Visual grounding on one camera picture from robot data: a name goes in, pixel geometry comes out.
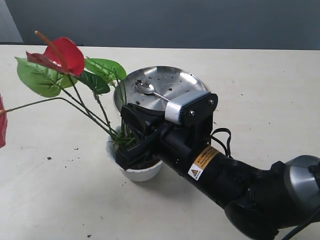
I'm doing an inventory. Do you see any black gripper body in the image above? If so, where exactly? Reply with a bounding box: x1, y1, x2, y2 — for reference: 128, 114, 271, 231
151, 122, 253, 208

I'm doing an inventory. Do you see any metal spoon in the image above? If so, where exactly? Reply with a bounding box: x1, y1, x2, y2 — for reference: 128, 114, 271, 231
135, 82, 170, 102

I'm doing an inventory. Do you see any artificial red anthurium plant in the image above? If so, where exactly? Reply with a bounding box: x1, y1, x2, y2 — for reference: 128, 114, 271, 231
16, 30, 139, 149

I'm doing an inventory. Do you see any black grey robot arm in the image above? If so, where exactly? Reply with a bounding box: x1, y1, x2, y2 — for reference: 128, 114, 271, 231
116, 103, 320, 240

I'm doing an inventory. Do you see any white plastic flower pot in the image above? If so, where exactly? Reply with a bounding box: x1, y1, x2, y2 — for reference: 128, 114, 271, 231
105, 136, 163, 182

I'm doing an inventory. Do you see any dark soil in pot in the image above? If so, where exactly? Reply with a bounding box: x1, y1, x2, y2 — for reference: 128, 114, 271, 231
129, 155, 160, 170

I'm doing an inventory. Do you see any round steel plate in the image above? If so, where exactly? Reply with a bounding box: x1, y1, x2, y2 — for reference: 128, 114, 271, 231
119, 65, 208, 111

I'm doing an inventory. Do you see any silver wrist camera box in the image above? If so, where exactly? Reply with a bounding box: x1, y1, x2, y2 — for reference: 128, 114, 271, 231
164, 90, 219, 146

